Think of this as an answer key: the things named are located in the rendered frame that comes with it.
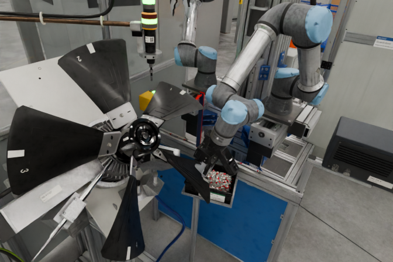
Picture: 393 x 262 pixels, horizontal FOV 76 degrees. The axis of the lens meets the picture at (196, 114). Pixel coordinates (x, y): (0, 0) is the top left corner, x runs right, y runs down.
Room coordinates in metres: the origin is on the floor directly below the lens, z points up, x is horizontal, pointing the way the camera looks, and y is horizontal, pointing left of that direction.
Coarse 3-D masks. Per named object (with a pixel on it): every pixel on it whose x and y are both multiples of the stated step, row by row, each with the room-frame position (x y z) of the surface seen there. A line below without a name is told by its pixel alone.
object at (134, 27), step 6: (132, 24) 0.74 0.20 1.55; (138, 24) 0.74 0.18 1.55; (132, 30) 0.74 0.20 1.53; (138, 30) 0.74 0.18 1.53; (138, 36) 0.74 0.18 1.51; (138, 42) 0.74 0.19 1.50; (138, 48) 0.74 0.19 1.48; (144, 54) 0.73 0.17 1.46; (150, 54) 0.73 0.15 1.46; (156, 54) 0.73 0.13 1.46
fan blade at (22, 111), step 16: (16, 112) 0.49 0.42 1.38; (32, 112) 0.51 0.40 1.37; (16, 128) 0.47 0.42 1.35; (32, 128) 0.49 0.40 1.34; (48, 128) 0.51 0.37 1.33; (64, 128) 0.53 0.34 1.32; (80, 128) 0.56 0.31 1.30; (16, 144) 0.46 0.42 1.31; (32, 144) 0.47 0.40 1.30; (48, 144) 0.50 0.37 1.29; (64, 144) 0.52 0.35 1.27; (80, 144) 0.55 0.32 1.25; (96, 144) 0.58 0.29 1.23; (16, 160) 0.44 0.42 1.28; (32, 160) 0.46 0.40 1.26; (48, 160) 0.49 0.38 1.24; (64, 160) 0.51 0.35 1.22; (80, 160) 0.54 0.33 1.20; (16, 176) 0.43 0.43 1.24; (32, 176) 0.45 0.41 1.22; (48, 176) 0.48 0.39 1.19; (16, 192) 0.42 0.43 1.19
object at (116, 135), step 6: (108, 132) 0.61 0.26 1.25; (114, 132) 0.62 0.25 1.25; (120, 132) 0.64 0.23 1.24; (108, 138) 0.61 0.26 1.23; (114, 138) 0.62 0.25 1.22; (102, 144) 0.60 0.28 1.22; (114, 144) 0.62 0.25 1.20; (102, 150) 0.60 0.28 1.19; (108, 150) 0.61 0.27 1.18; (114, 150) 0.62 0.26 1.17
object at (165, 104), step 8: (160, 88) 0.97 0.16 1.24; (168, 88) 0.98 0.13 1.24; (176, 88) 1.00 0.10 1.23; (152, 96) 0.92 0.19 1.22; (160, 96) 0.92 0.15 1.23; (168, 96) 0.93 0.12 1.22; (176, 96) 0.94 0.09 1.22; (184, 96) 0.96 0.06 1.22; (192, 96) 0.98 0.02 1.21; (152, 104) 0.87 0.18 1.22; (160, 104) 0.87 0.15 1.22; (168, 104) 0.87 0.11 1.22; (176, 104) 0.88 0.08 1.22; (184, 104) 0.90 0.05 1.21; (192, 104) 0.92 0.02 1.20; (200, 104) 0.95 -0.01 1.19; (144, 112) 0.81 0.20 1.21; (152, 112) 0.81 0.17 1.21; (160, 112) 0.81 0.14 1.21; (168, 112) 0.82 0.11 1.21; (176, 112) 0.83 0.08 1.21; (184, 112) 0.85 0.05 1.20
